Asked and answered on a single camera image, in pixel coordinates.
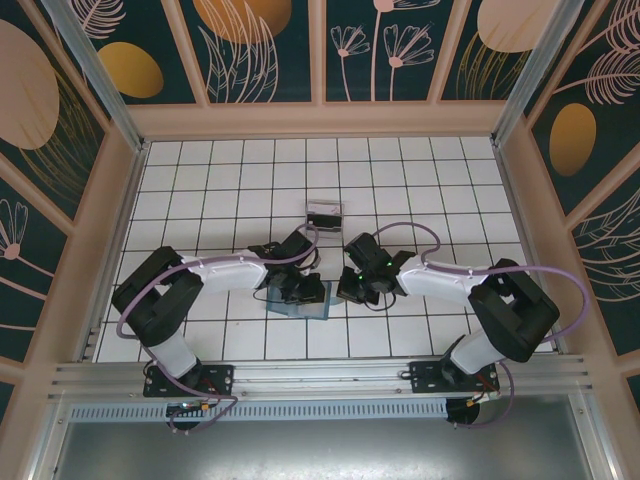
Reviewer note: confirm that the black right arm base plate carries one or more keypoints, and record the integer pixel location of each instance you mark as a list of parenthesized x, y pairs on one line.
[(425, 377)]

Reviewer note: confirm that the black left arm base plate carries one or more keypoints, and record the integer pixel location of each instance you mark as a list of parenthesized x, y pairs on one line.
[(220, 380)]

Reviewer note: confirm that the small dark box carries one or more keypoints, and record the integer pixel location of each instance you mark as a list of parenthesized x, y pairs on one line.
[(325, 206)]

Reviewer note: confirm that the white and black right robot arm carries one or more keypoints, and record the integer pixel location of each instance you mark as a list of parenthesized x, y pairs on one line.
[(440, 280)]

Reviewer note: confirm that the aluminium mounting rail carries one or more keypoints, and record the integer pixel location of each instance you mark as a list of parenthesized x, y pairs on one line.
[(325, 372)]

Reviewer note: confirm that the small green LED board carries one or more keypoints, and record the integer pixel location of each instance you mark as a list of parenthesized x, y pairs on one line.
[(185, 406)]

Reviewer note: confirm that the aluminium frame post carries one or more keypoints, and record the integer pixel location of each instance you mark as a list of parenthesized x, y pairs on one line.
[(97, 75), (522, 75)]

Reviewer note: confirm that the grey metal sheet panel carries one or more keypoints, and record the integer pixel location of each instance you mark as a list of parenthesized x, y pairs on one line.
[(320, 450)]

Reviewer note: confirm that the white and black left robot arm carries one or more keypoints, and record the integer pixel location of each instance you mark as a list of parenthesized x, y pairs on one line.
[(225, 272)]

